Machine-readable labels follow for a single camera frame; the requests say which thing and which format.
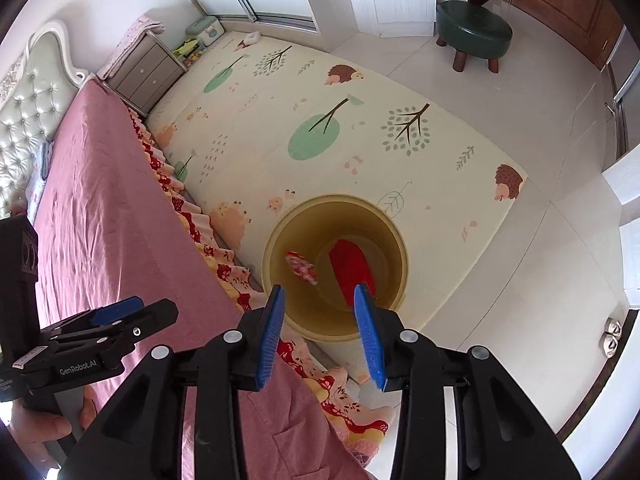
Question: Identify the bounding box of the red white wrapper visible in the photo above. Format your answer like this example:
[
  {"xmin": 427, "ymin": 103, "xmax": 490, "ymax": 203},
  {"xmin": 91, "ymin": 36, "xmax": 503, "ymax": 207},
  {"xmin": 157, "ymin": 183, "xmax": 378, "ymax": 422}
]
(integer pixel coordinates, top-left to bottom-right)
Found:
[{"xmin": 284, "ymin": 250, "xmax": 318, "ymax": 286}]

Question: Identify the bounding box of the red cloth bag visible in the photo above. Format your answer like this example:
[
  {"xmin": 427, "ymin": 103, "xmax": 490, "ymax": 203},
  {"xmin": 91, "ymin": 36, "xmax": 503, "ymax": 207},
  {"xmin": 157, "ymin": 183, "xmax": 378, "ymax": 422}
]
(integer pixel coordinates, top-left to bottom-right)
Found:
[{"xmin": 329, "ymin": 240, "xmax": 376, "ymax": 308}]

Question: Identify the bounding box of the yellow trash bin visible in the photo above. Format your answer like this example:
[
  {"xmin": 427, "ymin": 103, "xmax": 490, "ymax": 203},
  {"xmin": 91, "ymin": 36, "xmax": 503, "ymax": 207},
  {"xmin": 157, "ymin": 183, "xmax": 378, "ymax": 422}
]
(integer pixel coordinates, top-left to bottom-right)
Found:
[{"xmin": 262, "ymin": 195, "xmax": 408, "ymax": 342}]

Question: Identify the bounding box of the person's left hand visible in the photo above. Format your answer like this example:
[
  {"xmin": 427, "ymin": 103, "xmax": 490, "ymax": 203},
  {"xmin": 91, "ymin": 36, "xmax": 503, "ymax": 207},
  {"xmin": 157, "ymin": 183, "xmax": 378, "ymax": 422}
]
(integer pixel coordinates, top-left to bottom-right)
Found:
[{"xmin": 9, "ymin": 400, "xmax": 73, "ymax": 472}]

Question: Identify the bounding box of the pink bed sheet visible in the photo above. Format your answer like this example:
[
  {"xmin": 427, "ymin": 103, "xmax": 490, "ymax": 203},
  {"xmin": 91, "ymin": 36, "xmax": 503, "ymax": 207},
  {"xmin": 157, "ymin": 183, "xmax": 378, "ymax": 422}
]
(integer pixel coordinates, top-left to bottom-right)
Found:
[{"xmin": 35, "ymin": 81, "xmax": 366, "ymax": 479}]

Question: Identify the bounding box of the folded light blue blanket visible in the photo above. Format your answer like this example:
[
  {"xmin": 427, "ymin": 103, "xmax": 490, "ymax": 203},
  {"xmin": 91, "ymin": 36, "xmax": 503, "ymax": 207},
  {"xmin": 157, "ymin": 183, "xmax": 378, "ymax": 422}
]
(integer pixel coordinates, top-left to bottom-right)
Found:
[{"xmin": 39, "ymin": 141, "xmax": 54, "ymax": 181}]

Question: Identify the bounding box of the green tufted headboard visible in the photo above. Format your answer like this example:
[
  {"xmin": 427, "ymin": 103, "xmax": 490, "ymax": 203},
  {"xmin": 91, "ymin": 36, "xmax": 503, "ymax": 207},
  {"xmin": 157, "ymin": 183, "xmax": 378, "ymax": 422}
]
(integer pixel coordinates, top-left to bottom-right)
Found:
[{"xmin": 1, "ymin": 20, "xmax": 90, "ymax": 218}]

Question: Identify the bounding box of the grey nightstand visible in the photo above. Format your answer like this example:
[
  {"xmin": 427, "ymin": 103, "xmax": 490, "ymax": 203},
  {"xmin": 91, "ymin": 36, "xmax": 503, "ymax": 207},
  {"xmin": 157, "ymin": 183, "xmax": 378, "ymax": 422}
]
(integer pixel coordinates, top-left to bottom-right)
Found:
[{"xmin": 96, "ymin": 14, "xmax": 186, "ymax": 117}]

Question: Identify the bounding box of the cartoon play mat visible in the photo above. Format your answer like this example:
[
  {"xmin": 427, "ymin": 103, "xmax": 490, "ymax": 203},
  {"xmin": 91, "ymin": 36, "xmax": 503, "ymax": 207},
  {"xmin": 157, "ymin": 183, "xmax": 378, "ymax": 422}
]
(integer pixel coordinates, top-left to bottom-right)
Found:
[{"xmin": 146, "ymin": 32, "xmax": 527, "ymax": 340}]

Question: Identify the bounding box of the green storage box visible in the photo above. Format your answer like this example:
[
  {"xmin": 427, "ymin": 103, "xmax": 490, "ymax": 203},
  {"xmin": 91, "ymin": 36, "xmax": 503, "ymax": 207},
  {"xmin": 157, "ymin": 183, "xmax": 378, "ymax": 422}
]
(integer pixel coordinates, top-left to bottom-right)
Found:
[{"xmin": 186, "ymin": 15, "xmax": 226, "ymax": 48}]

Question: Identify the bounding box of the green stool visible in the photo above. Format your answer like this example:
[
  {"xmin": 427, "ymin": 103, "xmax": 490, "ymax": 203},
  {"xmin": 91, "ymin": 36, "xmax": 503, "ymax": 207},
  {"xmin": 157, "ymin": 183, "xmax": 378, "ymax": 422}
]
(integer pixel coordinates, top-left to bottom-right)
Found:
[{"xmin": 436, "ymin": 0, "xmax": 513, "ymax": 74}]

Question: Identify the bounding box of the brown wooden door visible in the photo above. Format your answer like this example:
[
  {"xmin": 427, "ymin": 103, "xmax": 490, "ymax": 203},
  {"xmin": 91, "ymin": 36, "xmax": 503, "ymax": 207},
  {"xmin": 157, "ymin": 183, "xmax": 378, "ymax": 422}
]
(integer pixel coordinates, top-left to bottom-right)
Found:
[{"xmin": 508, "ymin": 0, "xmax": 623, "ymax": 70}]

